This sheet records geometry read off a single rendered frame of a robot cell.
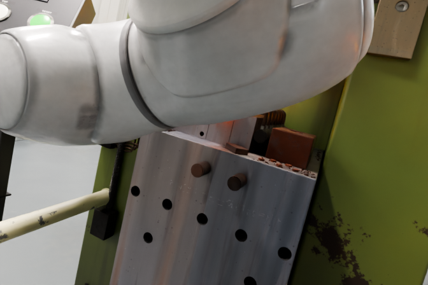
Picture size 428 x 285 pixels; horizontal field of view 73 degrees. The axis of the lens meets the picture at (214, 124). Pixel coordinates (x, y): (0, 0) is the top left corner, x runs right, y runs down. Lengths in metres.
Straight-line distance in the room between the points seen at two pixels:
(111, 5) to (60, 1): 4.23
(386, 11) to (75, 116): 0.67
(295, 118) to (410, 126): 0.44
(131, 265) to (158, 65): 0.62
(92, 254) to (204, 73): 1.00
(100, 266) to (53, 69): 0.95
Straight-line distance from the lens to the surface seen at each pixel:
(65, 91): 0.23
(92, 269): 1.16
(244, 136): 0.62
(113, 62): 0.23
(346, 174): 0.75
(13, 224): 0.81
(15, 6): 0.89
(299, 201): 0.56
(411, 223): 0.79
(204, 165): 0.57
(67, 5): 0.85
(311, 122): 1.08
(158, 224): 0.68
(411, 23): 0.76
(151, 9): 0.18
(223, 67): 0.18
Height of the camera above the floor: 1.02
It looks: 6 degrees down
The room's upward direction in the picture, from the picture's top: 13 degrees clockwise
